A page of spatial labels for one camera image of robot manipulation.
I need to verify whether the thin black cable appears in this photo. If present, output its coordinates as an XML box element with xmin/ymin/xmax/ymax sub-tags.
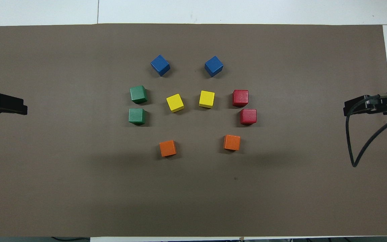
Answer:
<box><xmin>51</xmin><ymin>237</ymin><xmax>90</xmax><ymax>242</ymax></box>

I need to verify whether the red wooden cube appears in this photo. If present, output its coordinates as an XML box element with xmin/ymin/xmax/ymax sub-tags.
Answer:
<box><xmin>240</xmin><ymin>109</ymin><xmax>257</xmax><ymax>126</ymax></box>
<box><xmin>232</xmin><ymin>89</ymin><xmax>249</xmax><ymax>108</ymax></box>

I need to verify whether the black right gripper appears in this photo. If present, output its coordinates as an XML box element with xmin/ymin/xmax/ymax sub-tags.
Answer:
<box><xmin>344</xmin><ymin>77</ymin><xmax>387</xmax><ymax>117</ymax></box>

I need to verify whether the orange wooden cube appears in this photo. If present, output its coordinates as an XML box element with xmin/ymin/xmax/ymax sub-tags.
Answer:
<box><xmin>223</xmin><ymin>134</ymin><xmax>241</xmax><ymax>151</ymax></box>
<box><xmin>159</xmin><ymin>140</ymin><xmax>177</xmax><ymax>157</ymax></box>

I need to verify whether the blue wooden cube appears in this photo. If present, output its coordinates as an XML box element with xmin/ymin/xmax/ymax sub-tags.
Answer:
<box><xmin>150</xmin><ymin>54</ymin><xmax>171</xmax><ymax>77</ymax></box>
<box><xmin>204</xmin><ymin>55</ymin><xmax>224</xmax><ymax>78</ymax></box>

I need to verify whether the yellow wooden cube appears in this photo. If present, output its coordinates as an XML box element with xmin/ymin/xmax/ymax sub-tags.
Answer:
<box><xmin>199</xmin><ymin>90</ymin><xmax>215</xmax><ymax>109</ymax></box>
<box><xmin>166</xmin><ymin>93</ymin><xmax>185</xmax><ymax>113</ymax></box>

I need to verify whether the brown table mat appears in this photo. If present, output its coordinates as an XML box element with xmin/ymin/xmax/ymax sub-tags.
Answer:
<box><xmin>0</xmin><ymin>23</ymin><xmax>387</xmax><ymax>238</ymax></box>

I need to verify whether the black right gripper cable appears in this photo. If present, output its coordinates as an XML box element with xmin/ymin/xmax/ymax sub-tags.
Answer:
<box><xmin>345</xmin><ymin>92</ymin><xmax>387</xmax><ymax>167</ymax></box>

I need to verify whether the green wooden cube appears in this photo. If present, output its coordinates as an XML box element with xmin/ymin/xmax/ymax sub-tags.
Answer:
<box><xmin>128</xmin><ymin>108</ymin><xmax>146</xmax><ymax>125</ymax></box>
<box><xmin>129</xmin><ymin>85</ymin><xmax>148</xmax><ymax>104</ymax></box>

